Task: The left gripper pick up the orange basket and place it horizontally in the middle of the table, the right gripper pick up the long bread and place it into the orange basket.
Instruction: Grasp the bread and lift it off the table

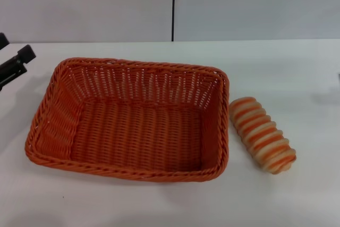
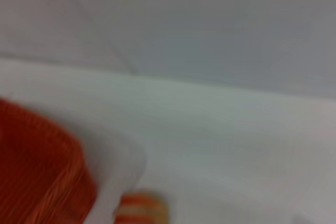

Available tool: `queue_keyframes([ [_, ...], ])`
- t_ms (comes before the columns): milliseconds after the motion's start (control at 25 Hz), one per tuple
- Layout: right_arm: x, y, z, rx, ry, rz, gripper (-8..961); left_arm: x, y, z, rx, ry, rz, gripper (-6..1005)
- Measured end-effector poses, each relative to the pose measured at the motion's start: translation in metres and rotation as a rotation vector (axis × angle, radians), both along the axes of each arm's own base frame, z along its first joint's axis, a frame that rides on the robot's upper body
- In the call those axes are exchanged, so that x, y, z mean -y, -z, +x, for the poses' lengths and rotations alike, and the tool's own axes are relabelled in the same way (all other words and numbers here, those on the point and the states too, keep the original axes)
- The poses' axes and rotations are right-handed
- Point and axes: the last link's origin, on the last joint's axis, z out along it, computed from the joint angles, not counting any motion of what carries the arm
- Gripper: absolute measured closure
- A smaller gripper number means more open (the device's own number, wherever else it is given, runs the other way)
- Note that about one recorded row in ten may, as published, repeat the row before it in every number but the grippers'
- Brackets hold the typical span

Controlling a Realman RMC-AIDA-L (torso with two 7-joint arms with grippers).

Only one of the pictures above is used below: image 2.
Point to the orange striped bread roll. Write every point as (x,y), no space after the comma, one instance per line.
(141,208)

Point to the orange woven plastic basket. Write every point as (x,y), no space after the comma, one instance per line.
(39,171)

